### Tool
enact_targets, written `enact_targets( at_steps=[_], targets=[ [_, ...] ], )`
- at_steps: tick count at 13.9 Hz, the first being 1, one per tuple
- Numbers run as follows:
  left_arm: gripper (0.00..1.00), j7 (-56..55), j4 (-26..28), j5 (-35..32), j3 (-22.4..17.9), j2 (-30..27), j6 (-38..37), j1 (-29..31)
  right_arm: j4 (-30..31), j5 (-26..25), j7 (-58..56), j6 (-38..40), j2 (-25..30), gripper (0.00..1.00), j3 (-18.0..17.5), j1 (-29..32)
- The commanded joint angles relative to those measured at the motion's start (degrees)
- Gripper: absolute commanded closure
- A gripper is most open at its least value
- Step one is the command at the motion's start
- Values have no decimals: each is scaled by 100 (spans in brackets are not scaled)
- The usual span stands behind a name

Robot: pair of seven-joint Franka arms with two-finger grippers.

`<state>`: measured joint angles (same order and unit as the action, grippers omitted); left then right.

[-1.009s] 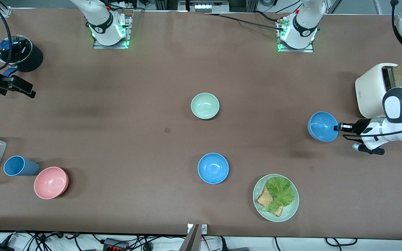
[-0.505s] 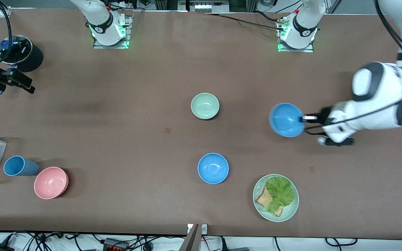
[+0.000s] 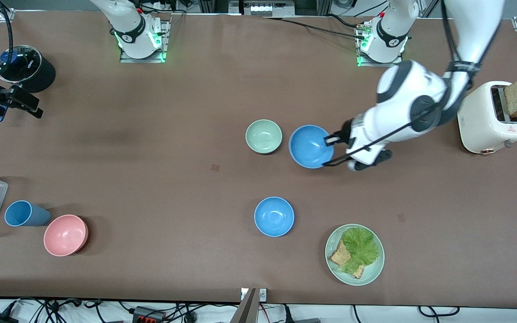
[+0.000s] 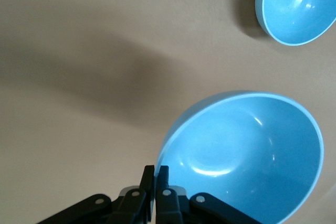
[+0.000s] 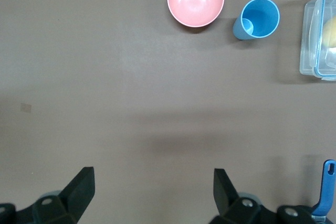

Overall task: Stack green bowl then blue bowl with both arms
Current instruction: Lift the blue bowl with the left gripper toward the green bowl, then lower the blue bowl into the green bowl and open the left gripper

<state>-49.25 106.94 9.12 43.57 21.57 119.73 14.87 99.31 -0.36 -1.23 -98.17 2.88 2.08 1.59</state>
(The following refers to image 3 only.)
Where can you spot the cream white toaster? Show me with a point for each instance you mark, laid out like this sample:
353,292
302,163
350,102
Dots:
483,125

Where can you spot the grey control box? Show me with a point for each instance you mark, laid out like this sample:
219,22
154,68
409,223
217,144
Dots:
265,8

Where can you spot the green bowl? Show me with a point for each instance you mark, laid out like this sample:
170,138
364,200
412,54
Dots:
264,136

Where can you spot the black red power strip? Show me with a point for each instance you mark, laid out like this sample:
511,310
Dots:
148,315

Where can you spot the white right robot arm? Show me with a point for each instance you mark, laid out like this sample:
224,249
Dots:
133,27

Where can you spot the white metal bracket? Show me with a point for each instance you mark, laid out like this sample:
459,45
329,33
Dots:
262,294

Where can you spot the brown bread slice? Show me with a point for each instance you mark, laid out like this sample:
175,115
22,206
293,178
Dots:
340,257

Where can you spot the green plate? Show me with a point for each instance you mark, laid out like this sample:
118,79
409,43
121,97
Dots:
374,271

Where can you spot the blue cup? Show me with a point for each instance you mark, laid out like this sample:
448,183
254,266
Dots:
27,214

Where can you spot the black power adapter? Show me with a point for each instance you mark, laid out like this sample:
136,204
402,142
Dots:
0,319

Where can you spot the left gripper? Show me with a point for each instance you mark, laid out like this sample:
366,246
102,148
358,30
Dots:
345,133

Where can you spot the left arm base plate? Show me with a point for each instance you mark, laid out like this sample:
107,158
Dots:
393,65

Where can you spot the pink bowl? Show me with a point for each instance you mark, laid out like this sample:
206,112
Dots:
65,235

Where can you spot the grey metal beam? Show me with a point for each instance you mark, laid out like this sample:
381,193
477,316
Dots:
246,309

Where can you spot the green lettuce leaf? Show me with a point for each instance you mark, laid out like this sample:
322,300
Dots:
361,246

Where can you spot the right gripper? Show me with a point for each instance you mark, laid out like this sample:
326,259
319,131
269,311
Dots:
2,97

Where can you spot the blue bowl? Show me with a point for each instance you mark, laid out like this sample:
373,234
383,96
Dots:
274,216
308,150

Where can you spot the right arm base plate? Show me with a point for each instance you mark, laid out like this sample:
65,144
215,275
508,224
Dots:
142,59

